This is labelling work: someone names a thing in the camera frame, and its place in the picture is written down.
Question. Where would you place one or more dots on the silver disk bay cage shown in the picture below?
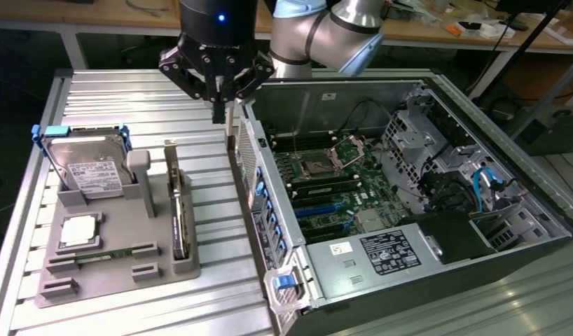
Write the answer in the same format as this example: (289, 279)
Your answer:
(416, 154)

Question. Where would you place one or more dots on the silver chipset heat sink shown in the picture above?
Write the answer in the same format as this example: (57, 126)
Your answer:
(371, 222)

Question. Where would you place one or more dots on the silver CPU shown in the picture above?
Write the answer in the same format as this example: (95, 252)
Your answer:
(78, 231)

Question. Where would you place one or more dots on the CPU socket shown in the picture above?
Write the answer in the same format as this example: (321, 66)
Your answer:
(316, 165)

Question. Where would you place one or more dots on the blue expansion slot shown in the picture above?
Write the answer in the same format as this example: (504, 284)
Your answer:
(317, 210)

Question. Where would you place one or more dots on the silver power supply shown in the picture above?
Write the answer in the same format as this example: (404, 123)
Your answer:
(341, 269)

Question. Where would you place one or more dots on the blue slot retention clip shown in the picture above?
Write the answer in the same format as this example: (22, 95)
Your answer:
(262, 188)
(270, 217)
(273, 231)
(277, 243)
(266, 203)

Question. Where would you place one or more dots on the hard disk with blue carrier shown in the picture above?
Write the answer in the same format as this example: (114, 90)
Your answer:
(91, 168)

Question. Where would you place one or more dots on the thin locking lever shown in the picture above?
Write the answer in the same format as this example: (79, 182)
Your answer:
(296, 147)

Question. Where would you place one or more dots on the green motherboard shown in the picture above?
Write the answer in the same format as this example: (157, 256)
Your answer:
(373, 199)

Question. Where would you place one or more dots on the dark installed RAM stick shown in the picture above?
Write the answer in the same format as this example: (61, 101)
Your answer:
(323, 189)

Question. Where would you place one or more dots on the grey parts rack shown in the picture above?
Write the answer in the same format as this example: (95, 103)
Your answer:
(117, 238)

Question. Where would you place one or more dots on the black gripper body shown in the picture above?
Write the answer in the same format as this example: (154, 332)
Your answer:
(210, 31)

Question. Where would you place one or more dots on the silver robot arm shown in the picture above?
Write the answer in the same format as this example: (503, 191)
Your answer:
(351, 17)

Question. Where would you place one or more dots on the green RAM stick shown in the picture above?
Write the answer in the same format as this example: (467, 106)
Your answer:
(105, 253)

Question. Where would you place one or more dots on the metal socket cover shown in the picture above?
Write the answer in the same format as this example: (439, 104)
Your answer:
(348, 148)

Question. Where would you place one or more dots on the blue case release latch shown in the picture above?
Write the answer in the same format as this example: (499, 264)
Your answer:
(285, 283)

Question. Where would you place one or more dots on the open black PC case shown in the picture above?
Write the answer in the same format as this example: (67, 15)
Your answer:
(285, 105)

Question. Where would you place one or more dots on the black stand pole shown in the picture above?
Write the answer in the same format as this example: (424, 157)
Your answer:
(528, 38)

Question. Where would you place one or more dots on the graphics card with metal bracket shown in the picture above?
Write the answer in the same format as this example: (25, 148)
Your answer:
(178, 210)

